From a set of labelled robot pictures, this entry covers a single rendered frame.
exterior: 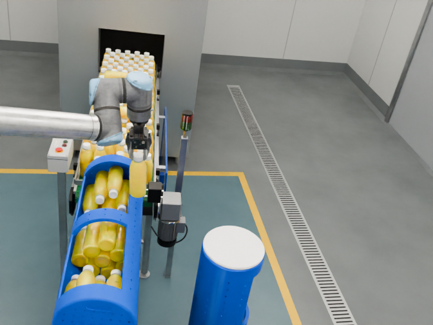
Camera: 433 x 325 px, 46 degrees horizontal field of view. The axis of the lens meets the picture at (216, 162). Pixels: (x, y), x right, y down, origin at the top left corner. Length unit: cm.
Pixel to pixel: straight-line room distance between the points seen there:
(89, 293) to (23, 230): 217
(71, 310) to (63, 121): 62
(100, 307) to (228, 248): 71
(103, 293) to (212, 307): 74
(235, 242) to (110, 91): 93
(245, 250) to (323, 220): 211
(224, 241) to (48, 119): 103
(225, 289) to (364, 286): 179
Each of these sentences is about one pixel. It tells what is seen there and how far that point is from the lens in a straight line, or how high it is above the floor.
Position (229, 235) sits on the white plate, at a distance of 233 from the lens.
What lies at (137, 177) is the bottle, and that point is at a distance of 204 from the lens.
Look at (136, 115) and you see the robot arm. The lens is 183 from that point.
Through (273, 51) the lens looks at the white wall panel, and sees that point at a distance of 694.
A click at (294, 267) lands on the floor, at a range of 381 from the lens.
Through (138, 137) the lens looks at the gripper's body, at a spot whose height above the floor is 158.
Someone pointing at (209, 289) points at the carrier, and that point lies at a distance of 231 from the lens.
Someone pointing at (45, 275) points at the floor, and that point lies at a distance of 356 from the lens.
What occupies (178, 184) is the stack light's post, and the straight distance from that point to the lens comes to 302.
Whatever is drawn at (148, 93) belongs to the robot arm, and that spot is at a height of 176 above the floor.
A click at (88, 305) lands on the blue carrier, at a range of 178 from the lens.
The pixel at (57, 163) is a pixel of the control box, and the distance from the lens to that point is 267.
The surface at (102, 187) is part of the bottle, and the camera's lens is 235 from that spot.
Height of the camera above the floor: 255
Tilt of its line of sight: 33 degrees down
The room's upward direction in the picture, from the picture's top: 10 degrees clockwise
